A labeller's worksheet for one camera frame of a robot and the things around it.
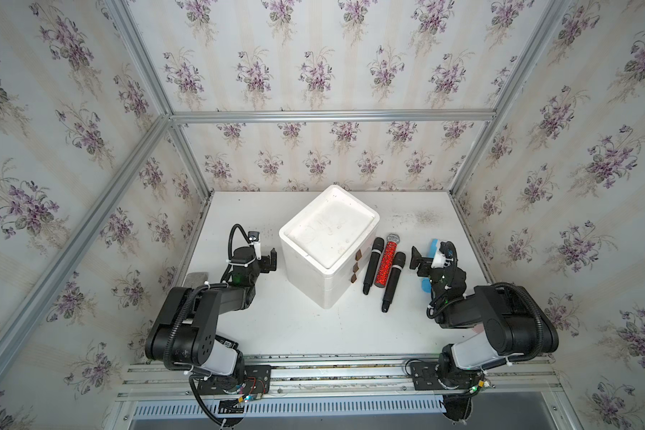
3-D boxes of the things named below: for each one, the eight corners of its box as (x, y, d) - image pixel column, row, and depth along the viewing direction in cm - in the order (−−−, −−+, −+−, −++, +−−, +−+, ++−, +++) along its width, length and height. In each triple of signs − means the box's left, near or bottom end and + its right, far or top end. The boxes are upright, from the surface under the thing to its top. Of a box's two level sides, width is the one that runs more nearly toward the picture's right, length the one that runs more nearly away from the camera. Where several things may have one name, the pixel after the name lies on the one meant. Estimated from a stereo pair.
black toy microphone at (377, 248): (361, 293, 91) (362, 289, 89) (372, 241, 106) (373, 236, 104) (374, 297, 91) (376, 293, 88) (383, 243, 105) (385, 239, 103)
